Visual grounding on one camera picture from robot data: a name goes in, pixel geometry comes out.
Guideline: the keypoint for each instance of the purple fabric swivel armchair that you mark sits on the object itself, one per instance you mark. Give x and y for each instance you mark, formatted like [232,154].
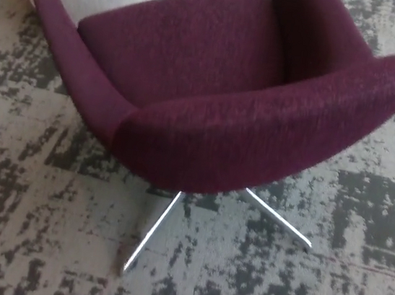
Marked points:
[197,93]

